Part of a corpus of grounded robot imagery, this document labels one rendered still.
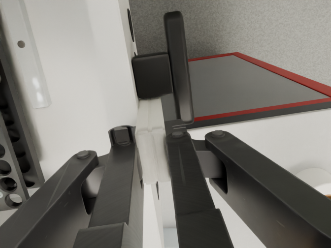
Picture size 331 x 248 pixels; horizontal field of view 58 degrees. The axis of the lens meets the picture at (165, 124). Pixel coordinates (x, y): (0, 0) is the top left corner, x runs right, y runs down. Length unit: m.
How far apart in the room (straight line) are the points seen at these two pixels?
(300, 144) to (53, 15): 0.32
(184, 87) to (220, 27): 0.94
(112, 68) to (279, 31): 1.05
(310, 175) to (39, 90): 0.33
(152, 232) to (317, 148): 0.27
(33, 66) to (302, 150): 0.33
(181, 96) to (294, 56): 1.05
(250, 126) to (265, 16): 0.82
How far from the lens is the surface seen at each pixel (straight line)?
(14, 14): 0.27
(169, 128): 0.17
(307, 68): 1.27
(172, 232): 0.43
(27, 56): 0.27
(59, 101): 0.29
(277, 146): 0.41
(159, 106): 0.18
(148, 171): 0.16
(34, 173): 0.28
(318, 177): 0.42
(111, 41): 0.18
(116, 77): 0.18
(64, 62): 0.28
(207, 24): 1.12
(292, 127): 0.41
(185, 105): 0.20
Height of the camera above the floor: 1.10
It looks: 70 degrees down
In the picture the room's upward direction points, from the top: 171 degrees clockwise
